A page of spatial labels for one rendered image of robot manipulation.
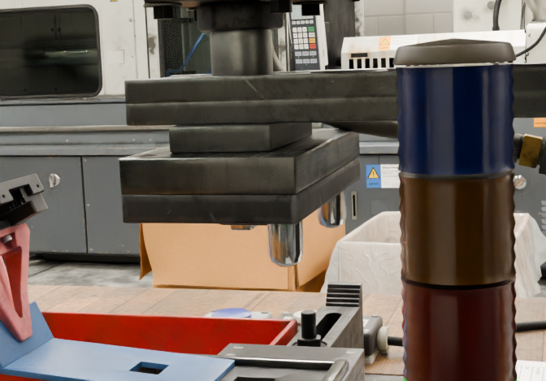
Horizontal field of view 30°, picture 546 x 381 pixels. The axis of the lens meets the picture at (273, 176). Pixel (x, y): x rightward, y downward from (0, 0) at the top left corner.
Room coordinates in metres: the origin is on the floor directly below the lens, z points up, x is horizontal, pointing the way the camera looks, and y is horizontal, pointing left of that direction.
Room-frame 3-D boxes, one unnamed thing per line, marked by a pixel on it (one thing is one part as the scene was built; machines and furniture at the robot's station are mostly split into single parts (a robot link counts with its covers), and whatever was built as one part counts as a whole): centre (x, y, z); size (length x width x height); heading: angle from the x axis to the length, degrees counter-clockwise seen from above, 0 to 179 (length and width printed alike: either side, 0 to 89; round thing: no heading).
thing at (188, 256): (3.19, 0.10, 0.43); 0.59 x 0.54 x 0.58; 160
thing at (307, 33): (5.20, -0.21, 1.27); 0.23 x 0.18 x 0.38; 161
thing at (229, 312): (1.00, 0.05, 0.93); 0.04 x 0.04 x 0.02
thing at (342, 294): (0.85, -0.05, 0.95); 0.06 x 0.03 x 0.09; 164
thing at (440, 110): (0.33, -0.06, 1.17); 0.04 x 0.04 x 0.03
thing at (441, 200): (0.33, -0.06, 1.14); 0.04 x 0.04 x 0.03
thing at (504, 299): (0.33, -0.06, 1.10); 0.04 x 0.04 x 0.03
